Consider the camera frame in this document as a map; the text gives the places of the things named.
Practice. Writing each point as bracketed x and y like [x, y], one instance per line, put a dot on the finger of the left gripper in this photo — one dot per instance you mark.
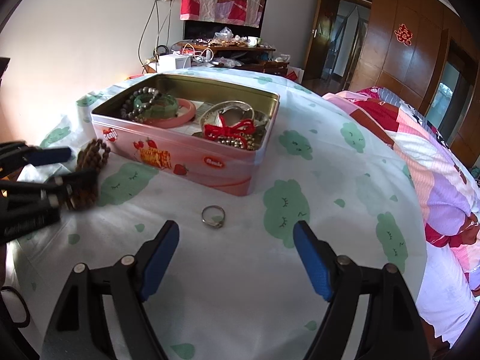
[57, 185]
[17, 154]

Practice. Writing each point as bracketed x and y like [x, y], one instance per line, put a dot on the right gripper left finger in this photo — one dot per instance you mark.
[78, 326]

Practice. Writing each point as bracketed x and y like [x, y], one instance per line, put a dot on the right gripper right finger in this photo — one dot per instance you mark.
[392, 327]

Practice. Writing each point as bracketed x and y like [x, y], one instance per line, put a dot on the brown wooden bead mala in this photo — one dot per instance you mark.
[90, 161]

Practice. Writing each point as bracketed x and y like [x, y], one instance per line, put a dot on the green jade bangle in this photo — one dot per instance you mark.
[150, 106]

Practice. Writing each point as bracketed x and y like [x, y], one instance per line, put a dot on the silver bangle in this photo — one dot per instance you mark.
[230, 112]

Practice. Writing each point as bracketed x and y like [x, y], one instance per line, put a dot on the red knot coin charm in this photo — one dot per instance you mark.
[236, 131]

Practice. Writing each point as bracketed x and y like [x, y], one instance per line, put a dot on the pink patchwork quilt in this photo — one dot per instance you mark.
[449, 202]

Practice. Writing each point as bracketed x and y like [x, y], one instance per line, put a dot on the pink jade bangle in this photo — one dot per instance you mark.
[184, 114]

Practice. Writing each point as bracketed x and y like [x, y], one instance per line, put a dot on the pink metal tin box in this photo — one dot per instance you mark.
[204, 162]

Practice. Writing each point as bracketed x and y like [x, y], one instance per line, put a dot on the cloud pattern bed sheet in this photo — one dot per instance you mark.
[236, 288]

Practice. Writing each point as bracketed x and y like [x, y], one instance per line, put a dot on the white box device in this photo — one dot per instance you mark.
[171, 62]

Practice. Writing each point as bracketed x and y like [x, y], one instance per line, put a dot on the wooden tv cabinet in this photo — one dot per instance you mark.
[236, 55]

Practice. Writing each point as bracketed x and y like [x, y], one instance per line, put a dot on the red patchwork cloth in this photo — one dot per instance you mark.
[237, 12]

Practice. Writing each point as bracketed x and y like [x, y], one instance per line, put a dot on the white mug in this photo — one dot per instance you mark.
[253, 41]

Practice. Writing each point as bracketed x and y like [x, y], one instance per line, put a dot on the wooden door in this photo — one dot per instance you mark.
[317, 51]

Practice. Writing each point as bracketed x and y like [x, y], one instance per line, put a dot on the wooden wardrobe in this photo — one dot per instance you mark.
[414, 72]

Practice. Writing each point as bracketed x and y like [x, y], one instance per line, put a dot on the red double happiness sticker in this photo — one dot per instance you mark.
[404, 35]

